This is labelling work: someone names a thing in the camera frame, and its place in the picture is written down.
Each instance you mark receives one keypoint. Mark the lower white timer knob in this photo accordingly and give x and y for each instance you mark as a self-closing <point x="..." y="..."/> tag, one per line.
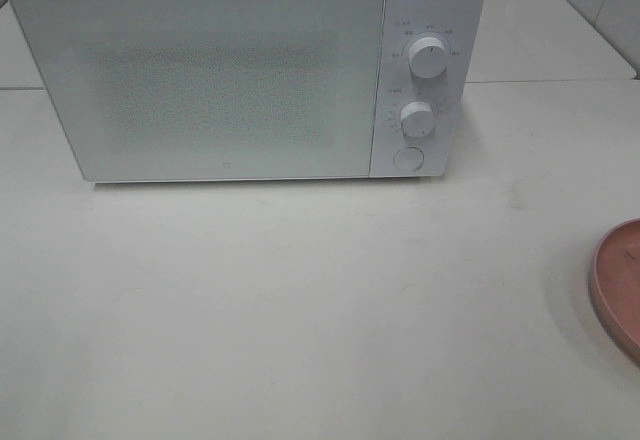
<point x="417" y="119"/>

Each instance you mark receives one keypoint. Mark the white microwave oven body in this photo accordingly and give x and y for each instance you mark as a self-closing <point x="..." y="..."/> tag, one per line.
<point x="430" y="5"/>

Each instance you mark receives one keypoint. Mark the white microwave door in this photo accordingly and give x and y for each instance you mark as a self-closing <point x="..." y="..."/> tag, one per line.
<point x="182" y="90"/>

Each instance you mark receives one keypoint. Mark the round white door button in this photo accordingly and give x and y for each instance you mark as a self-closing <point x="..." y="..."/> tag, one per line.
<point x="409" y="159"/>

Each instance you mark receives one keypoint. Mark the upper white power knob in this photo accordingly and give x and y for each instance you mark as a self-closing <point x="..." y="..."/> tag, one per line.
<point x="428" y="57"/>

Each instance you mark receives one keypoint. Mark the pink round plate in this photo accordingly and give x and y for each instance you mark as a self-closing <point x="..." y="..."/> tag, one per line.
<point x="614" y="286"/>

